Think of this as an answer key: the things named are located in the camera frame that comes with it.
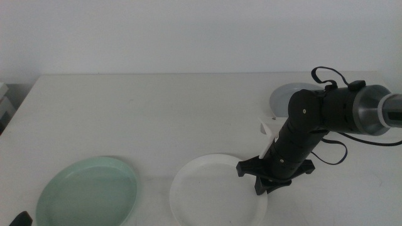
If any grey shallow bowl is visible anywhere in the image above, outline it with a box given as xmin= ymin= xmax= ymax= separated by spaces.
xmin=269 ymin=82 xmax=324 ymax=119

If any white shallow bowl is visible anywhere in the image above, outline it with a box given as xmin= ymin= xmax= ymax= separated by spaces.
xmin=169 ymin=153 xmax=268 ymax=226

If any pale green shallow bowl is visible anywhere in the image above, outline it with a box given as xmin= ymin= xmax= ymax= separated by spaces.
xmin=35 ymin=156 xmax=139 ymax=226

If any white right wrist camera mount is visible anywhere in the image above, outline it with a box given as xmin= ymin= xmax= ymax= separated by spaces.
xmin=258 ymin=116 xmax=288 ymax=159

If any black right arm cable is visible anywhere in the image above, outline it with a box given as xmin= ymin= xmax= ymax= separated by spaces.
xmin=310 ymin=66 xmax=402 ymax=166

